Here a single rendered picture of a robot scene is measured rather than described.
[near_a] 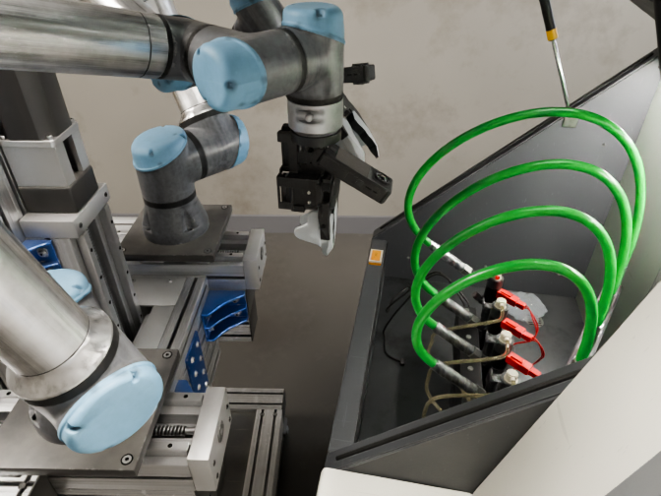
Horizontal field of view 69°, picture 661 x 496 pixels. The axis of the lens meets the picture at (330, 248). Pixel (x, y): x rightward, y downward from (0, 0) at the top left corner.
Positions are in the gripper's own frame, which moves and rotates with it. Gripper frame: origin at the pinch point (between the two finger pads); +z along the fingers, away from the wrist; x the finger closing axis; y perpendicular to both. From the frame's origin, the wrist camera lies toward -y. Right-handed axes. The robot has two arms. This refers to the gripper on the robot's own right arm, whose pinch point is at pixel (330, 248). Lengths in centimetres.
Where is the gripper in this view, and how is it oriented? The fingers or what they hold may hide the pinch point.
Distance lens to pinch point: 78.2
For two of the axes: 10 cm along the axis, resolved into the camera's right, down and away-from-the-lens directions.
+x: -1.8, 5.7, -8.0
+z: 0.0, 8.2, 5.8
